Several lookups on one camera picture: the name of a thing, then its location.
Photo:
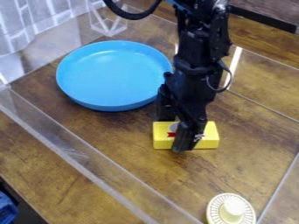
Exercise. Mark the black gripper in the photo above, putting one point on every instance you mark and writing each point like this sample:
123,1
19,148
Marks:
189,90

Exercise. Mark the yellow butter brick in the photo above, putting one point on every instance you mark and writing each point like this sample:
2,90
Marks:
165,132

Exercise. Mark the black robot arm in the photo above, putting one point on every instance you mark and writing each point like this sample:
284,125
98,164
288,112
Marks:
202,31

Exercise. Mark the blue round tray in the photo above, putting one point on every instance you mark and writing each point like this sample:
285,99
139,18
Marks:
113,75

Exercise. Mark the clear acrylic barrier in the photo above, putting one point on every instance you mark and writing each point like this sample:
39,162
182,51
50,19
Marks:
127,189

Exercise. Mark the cream round lid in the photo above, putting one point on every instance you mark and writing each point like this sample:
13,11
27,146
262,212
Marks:
230,209

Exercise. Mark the blue object at corner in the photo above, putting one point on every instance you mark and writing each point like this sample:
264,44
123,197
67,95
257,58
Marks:
9,209

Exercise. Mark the clear acrylic corner bracket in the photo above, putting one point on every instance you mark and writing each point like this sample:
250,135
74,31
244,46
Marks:
103,21

